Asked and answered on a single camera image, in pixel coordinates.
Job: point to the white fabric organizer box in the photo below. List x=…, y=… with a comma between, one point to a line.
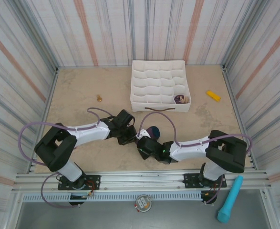
x=154, y=81

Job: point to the purple sock with teal heel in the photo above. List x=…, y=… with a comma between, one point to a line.
x=154, y=132

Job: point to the aluminium rail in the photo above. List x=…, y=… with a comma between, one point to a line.
x=142, y=177

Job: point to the purple sock with beige toe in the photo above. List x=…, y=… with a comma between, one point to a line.
x=179, y=99

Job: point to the yellow block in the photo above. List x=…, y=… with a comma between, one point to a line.
x=213, y=95

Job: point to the small brown object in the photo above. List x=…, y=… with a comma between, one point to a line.
x=99, y=99

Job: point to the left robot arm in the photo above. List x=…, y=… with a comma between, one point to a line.
x=89, y=134

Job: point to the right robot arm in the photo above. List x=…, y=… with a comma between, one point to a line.
x=189, y=150

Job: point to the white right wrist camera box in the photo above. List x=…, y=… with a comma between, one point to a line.
x=143, y=133

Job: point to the round grey device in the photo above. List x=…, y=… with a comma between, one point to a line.
x=142, y=202

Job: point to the aluminium table edge profile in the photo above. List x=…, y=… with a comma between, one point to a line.
x=51, y=90
x=230, y=88

